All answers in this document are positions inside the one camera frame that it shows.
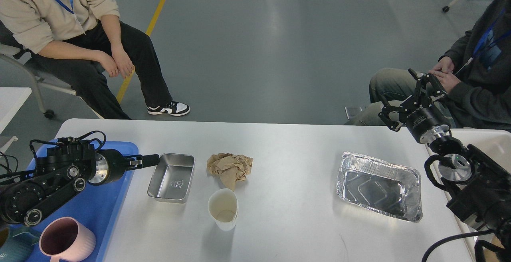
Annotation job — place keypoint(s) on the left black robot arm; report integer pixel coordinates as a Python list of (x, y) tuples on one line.
[(62, 170)]

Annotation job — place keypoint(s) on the person in beige hoodie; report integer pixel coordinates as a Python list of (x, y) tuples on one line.
[(79, 41)]

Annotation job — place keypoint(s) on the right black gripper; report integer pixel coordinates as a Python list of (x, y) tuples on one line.
[(418, 113)]

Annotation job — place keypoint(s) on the stainless steel rectangular tray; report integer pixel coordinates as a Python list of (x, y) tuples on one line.
[(171, 179)]

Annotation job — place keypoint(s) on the aluminium foil tray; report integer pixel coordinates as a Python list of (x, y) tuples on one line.
[(377, 185)]

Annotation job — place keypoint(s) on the white paper cup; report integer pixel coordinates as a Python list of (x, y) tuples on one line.
[(223, 208)]

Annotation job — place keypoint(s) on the person in grey hoodie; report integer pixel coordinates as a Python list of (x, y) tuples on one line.
[(476, 73)]

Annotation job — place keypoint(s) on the teal mug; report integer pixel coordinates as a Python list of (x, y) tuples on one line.
[(16, 244)]

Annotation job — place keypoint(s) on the grey office chair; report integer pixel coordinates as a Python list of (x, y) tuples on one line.
[(12, 52)]

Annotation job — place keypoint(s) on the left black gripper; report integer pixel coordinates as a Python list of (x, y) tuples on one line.
[(110, 165)]

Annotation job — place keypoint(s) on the blue plastic tray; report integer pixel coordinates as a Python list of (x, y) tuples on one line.
[(97, 208)]

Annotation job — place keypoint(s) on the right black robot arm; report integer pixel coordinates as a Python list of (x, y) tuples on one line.
[(478, 186)]

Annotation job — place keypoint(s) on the crumpled brown paper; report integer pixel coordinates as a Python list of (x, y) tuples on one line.
[(229, 168)]

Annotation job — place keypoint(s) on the pink mug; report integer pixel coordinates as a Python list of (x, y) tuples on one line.
[(67, 239)]

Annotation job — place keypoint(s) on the white side table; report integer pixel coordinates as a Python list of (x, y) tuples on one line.
[(11, 99)]

